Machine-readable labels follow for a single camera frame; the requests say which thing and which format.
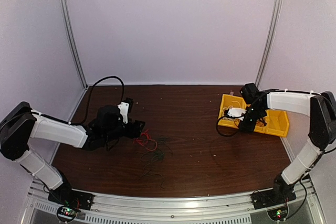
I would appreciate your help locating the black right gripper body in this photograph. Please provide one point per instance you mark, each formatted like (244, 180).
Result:
(254, 114)

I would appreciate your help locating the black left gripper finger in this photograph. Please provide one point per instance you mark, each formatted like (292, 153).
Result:
(139, 124)
(137, 134)

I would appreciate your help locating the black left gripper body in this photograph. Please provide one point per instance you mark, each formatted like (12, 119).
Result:
(129, 132)

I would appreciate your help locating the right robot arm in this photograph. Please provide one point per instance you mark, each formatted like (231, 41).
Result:
(313, 120)

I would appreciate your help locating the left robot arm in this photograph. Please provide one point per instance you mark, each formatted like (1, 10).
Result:
(23, 123)

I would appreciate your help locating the yellow bin middle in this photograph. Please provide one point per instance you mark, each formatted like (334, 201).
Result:
(260, 128)

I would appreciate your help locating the yellow bin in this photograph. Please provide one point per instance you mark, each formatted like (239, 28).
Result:
(229, 101)
(260, 128)
(277, 123)

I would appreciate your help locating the yellow bin right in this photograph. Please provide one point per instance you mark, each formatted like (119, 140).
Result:
(277, 123)

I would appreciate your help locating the yellow bin left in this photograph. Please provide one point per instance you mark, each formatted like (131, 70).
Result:
(229, 101)

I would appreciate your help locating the right controller board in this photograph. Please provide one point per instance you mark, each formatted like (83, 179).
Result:
(278, 214)

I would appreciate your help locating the controller board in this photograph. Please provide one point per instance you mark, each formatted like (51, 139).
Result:
(66, 214)
(278, 214)

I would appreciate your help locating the left controller board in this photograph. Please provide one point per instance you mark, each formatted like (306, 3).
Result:
(66, 214)

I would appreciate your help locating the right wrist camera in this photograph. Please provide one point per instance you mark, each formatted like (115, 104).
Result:
(235, 113)

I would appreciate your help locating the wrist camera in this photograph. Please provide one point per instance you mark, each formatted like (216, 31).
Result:
(235, 113)
(125, 108)

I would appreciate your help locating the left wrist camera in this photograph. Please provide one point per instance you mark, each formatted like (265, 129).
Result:
(125, 108)

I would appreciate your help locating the aluminium front rail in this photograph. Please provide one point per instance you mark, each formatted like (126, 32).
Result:
(233, 208)

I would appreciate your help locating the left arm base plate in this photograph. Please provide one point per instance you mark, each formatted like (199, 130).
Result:
(71, 198)

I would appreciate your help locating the aluminium frame post right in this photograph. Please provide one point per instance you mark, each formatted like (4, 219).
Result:
(276, 10)

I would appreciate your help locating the aluminium frame post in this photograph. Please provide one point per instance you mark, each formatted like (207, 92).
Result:
(72, 43)
(276, 10)

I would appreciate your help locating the aluminium frame post left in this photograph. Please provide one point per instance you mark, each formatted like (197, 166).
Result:
(72, 43)

